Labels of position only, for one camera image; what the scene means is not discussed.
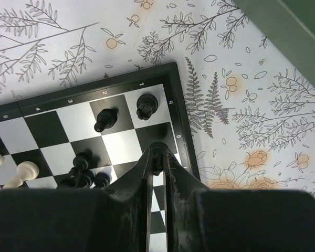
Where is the black pawn near corner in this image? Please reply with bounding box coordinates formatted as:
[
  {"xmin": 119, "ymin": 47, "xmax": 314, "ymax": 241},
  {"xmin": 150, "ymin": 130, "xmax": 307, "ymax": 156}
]
[{"xmin": 94, "ymin": 108, "xmax": 118, "ymax": 133}]

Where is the black and white chessboard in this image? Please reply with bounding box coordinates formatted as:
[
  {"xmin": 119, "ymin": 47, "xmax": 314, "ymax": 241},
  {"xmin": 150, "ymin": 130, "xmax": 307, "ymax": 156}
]
[{"xmin": 0, "ymin": 61, "xmax": 201, "ymax": 252}]

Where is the black king chess piece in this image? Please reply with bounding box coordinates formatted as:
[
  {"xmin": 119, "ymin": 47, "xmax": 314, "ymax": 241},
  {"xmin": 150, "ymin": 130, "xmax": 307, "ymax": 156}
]
[{"xmin": 57, "ymin": 170, "xmax": 95, "ymax": 188}]

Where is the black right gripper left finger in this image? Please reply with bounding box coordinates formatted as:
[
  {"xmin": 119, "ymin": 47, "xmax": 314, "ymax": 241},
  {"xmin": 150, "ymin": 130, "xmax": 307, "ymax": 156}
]
[{"xmin": 0, "ymin": 148, "xmax": 153, "ymax": 251}]

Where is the black pawn chess piece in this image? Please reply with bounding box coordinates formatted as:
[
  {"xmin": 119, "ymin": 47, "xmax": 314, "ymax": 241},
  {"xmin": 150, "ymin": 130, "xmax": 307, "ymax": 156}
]
[{"xmin": 94, "ymin": 172, "xmax": 111, "ymax": 189}]

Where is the black bishop chess piece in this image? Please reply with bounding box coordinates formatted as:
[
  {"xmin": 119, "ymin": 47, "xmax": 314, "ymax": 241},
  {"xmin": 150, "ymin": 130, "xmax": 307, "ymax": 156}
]
[{"xmin": 72, "ymin": 152, "xmax": 91, "ymax": 172}]

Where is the black knight chess piece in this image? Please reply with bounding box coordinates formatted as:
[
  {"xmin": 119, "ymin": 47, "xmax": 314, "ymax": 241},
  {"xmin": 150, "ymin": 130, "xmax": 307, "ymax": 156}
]
[{"xmin": 150, "ymin": 142, "xmax": 168, "ymax": 176}]

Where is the black rook chess piece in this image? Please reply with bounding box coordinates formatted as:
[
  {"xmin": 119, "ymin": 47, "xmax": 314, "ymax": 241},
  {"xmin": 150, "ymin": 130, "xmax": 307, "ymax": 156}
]
[{"xmin": 136, "ymin": 93, "xmax": 159, "ymax": 120}]

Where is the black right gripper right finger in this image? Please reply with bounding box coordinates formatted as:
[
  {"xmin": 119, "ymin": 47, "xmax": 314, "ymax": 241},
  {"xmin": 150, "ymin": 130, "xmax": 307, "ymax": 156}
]
[{"xmin": 165, "ymin": 150, "xmax": 315, "ymax": 251}]

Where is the white pawn chess piece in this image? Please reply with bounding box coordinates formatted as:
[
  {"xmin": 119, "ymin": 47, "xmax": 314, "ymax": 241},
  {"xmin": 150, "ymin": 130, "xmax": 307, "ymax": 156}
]
[{"xmin": 3, "ymin": 161, "xmax": 39, "ymax": 188}]

